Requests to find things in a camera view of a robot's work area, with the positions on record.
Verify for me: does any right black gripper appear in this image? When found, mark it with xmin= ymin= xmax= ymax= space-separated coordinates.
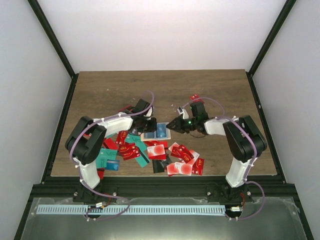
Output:
xmin=166 ymin=116 xmax=198 ymax=134

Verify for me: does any blue VIP card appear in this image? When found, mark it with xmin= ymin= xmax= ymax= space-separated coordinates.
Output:
xmin=155 ymin=122 xmax=170 ymax=139
xmin=143 ymin=131 xmax=157 ymax=139

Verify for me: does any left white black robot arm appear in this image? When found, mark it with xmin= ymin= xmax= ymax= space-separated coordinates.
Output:
xmin=65 ymin=99 xmax=157 ymax=202

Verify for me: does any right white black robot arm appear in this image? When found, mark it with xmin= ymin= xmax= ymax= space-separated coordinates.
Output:
xmin=166 ymin=100 xmax=267 ymax=202

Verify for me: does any red stripe card back left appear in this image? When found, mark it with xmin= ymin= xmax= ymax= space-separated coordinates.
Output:
xmin=118 ymin=105 xmax=133 ymax=114

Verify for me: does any red gold card top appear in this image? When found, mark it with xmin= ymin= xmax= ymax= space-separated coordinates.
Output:
xmin=144 ymin=140 xmax=163 ymax=147

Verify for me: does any red gold VIP card right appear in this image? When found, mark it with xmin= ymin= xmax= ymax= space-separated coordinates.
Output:
xmin=171 ymin=144 xmax=194 ymax=163

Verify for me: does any red gold vip card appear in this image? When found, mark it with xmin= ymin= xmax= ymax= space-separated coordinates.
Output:
xmin=118 ymin=142 xmax=141 ymax=161
xmin=171 ymin=144 xmax=194 ymax=163

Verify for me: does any red gold VIP card centre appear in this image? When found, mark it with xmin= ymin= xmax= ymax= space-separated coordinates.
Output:
xmin=118 ymin=142 xmax=141 ymax=161

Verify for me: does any red white circle card centre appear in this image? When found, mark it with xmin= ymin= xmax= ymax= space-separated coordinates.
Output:
xmin=147 ymin=144 xmax=166 ymax=161

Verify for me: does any red white circle card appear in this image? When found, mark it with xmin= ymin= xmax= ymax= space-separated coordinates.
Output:
xmin=147 ymin=144 xmax=166 ymax=161
xmin=166 ymin=162 xmax=193 ymax=176

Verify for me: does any teal VIP card upper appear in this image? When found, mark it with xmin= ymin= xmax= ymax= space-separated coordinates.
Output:
xmin=125 ymin=134 xmax=151 ymax=168

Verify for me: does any teal vip card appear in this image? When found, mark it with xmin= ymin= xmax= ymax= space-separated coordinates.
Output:
xmin=125 ymin=134 xmax=151 ymax=168
xmin=95 ymin=148 xmax=118 ymax=169

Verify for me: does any red card lone back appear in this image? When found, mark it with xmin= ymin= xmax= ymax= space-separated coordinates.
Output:
xmin=190 ymin=94 xmax=202 ymax=102

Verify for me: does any red white circle card bottom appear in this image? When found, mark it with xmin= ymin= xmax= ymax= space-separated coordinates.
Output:
xmin=166 ymin=162 xmax=193 ymax=176

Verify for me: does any black card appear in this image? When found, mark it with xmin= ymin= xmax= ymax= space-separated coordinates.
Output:
xmin=152 ymin=159 xmax=173 ymax=174

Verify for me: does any teal VIP card lower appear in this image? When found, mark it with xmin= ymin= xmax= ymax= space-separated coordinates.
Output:
xmin=95 ymin=148 xmax=118 ymax=169

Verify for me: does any red card far right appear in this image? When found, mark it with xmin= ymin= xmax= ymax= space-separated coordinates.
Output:
xmin=191 ymin=158 xmax=205 ymax=176

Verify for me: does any blue chip card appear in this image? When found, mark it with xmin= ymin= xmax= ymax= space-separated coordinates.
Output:
xmin=105 ymin=159 xmax=120 ymax=171

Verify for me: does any dark red stripe card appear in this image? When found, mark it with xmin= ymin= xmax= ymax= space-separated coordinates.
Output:
xmin=97 ymin=168 xmax=105 ymax=180

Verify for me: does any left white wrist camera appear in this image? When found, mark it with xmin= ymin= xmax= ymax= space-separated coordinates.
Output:
xmin=143 ymin=107 xmax=154 ymax=118

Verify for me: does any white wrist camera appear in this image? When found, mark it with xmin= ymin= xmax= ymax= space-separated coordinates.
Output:
xmin=143 ymin=107 xmax=154 ymax=118
xmin=177 ymin=106 xmax=189 ymax=120

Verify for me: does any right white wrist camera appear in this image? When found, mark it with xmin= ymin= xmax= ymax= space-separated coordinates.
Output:
xmin=177 ymin=106 xmax=189 ymax=120

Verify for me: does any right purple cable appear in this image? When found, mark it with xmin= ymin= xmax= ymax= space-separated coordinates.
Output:
xmin=181 ymin=96 xmax=266 ymax=221

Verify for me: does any black aluminium front rail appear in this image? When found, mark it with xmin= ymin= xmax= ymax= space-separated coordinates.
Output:
xmin=30 ymin=175 xmax=298 ymax=202

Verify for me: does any light blue slotted cable duct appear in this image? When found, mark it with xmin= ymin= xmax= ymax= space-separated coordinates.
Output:
xmin=36 ymin=204 xmax=226 ymax=216

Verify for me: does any black frame post left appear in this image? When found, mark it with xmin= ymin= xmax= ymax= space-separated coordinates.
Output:
xmin=27 ymin=0 xmax=76 ymax=78

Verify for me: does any black frame post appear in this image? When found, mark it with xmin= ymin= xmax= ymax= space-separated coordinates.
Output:
xmin=247 ymin=0 xmax=297 ymax=77
xmin=27 ymin=0 xmax=76 ymax=78

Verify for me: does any black frame post right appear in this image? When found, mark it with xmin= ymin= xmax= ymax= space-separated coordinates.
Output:
xmin=247 ymin=0 xmax=297 ymax=77

